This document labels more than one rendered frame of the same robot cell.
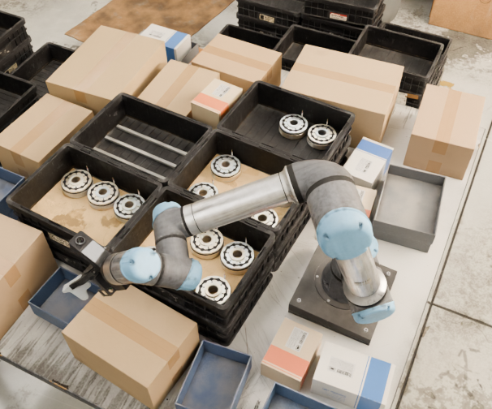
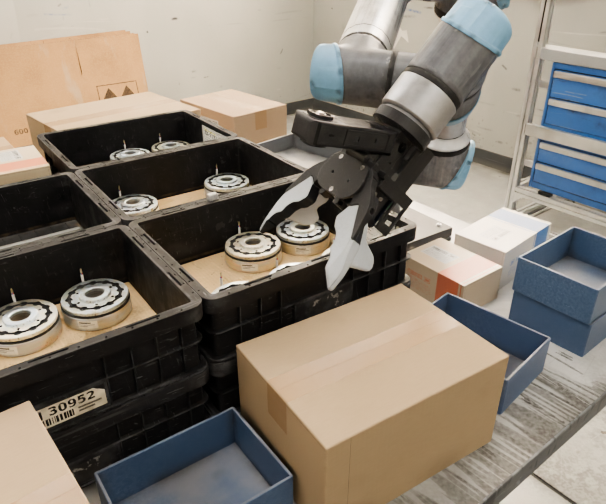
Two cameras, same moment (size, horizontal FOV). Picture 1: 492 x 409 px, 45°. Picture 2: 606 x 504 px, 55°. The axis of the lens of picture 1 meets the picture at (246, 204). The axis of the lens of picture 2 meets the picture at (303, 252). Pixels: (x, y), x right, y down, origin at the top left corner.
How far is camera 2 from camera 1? 1.48 m
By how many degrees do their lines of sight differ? 53
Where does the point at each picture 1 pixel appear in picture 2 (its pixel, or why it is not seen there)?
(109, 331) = (365, 376)
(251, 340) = not seen: hidden behind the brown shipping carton
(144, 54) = not seen: outside the picture
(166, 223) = (367, 48)
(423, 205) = (308, 159)
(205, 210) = (380, 16)
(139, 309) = (338, 331)
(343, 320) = (419, 232)
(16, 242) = (4, 455)
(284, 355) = (459, 267)
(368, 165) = not seen: hidden behind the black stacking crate
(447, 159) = (270, 131)
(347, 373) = (505, 232)
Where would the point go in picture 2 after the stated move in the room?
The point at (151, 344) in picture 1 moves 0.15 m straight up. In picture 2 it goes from (420, 333) to (431, 239)
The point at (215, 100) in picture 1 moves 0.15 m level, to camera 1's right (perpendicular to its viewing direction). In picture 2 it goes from (19, 162) to (70, 142)
